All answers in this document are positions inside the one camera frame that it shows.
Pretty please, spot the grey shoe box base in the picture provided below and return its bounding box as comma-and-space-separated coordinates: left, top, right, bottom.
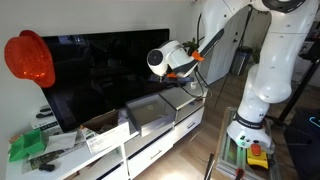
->
124, 93, 178, 139

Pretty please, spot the open white cardboard box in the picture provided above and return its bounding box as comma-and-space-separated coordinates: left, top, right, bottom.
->
79, 109, 131, 156

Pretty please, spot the yellow emergency stop box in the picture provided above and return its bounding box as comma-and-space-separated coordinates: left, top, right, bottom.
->
246, 143, 270, 170

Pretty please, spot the white router box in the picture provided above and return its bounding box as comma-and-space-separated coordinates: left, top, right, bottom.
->
30, 104, 63, 136

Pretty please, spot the potted green plant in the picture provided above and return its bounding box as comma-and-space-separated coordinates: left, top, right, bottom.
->
182, 37, 201, 57

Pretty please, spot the white TV cabinet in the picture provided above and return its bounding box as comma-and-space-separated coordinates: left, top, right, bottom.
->
4, 81, 210, 180

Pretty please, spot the black flat screen television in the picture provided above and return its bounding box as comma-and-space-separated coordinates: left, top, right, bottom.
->
39, 28, 171, 134

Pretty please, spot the white tall appliance with grille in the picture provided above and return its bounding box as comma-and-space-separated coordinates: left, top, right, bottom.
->
203, 6, 255, 86

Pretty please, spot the grey trash bin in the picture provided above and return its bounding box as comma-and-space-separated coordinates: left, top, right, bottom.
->
229, 45, 254, 77

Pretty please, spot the white paper sheet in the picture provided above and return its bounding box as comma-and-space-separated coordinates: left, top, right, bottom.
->
44, 131, 79, 153

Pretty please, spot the small black object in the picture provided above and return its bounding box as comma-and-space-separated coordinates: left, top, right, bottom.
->
38, 163, 56, 173

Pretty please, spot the printed magazine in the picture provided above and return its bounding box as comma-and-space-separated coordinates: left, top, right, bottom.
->
21, 148, 85, 175

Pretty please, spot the black stand pole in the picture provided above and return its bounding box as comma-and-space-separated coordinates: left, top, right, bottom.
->
276, 39, 320, 125

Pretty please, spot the green plastic tray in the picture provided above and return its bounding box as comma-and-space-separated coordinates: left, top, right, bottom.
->
8, 128, 48, 164

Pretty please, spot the black case with blue light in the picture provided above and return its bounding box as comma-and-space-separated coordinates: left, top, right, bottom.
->
283, 107, 320, 180

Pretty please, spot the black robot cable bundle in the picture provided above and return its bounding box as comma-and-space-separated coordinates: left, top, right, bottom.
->
178, 13, 216, 101

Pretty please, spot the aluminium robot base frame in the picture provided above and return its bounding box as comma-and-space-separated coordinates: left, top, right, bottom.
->
214, 106, 282, 180

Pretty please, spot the red handled clamp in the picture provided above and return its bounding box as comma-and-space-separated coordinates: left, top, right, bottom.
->
234, 167, 246, 180

